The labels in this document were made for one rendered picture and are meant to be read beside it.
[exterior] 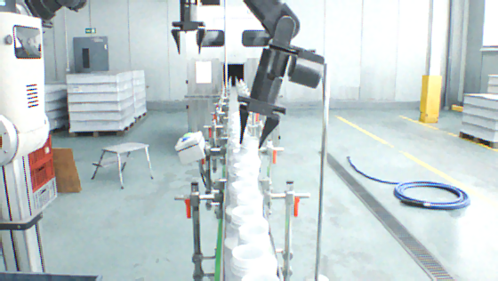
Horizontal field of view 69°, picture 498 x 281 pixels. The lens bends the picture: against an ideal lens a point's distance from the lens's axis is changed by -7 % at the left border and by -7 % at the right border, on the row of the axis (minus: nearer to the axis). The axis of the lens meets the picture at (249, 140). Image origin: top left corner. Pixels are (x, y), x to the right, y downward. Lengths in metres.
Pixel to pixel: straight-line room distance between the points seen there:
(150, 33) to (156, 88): 1.55
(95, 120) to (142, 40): 4.32
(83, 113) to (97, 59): 4.22
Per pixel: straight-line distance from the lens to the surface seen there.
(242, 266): 0.42
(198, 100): 5.53
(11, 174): 1.19
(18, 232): 1.23
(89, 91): 7.50
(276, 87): 0.77
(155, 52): 11.21
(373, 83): 11.77
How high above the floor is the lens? 1.37
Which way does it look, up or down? 12 degrees down
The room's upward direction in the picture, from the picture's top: straight up
